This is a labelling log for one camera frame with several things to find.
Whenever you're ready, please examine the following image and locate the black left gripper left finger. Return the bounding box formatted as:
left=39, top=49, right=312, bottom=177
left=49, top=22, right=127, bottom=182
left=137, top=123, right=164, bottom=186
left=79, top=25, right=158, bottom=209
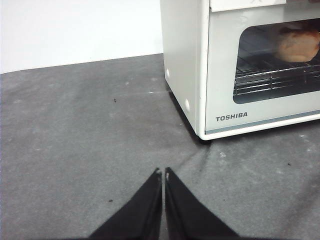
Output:
left=88, top=166, right=163, bottom=240

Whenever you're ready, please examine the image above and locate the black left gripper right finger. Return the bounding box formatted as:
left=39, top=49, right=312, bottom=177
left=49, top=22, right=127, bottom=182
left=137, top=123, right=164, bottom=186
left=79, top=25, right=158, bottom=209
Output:
left=164, top=166, right=241, bottom=240

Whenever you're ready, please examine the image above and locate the oven door with beige handle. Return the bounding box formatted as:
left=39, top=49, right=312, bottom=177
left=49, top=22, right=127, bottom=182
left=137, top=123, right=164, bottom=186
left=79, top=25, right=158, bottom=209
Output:
left=204, top=0, right=320, bottom=135

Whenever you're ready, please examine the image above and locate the golden bread loaf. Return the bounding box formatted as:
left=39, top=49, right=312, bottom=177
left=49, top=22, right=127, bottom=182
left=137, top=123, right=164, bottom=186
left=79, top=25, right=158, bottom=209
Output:
left=274, top=21, right=320, bottom=63

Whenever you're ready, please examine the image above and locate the white toaster oven body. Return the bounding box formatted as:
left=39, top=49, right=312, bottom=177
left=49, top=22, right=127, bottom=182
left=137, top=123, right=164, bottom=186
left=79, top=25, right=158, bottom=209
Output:
left=159, top=0, right=320, bottom=141

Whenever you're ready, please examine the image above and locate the dark grey table mat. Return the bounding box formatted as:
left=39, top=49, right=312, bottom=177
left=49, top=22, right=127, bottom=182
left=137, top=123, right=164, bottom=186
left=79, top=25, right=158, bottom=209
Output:
left=0, top=52, right=320, bottom=240

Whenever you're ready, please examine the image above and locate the metal wire oven rack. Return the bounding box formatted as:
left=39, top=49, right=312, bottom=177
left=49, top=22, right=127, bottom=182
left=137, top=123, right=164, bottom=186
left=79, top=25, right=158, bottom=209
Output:
left=233, top=53, right=320, bottom=96

